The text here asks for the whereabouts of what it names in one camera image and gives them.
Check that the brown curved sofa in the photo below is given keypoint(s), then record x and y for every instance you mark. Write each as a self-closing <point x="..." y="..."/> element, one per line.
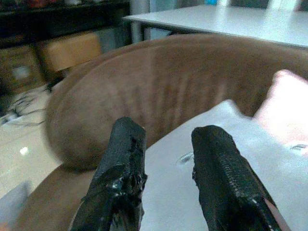
<point x="149" y="91"/>

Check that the white table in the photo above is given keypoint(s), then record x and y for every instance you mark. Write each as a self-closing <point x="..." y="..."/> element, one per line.
<point x="231" y="21"/>

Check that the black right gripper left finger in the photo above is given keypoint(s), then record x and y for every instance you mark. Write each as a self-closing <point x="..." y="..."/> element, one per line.
<point x="120" y="168"/>

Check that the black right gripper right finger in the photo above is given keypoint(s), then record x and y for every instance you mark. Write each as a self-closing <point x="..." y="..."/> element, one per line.
<point x="223" y="173"/>

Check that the tan cardboard box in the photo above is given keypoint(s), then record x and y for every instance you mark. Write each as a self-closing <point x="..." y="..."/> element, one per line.
<point x="72" y="49"/>

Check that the brown cardboard box with label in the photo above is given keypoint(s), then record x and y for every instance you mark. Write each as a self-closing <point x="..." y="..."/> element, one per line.
<point x="16" y="67"/>

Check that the pink pillow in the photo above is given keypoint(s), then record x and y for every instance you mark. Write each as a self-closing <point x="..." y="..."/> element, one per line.
<point x="284" y="106"/>

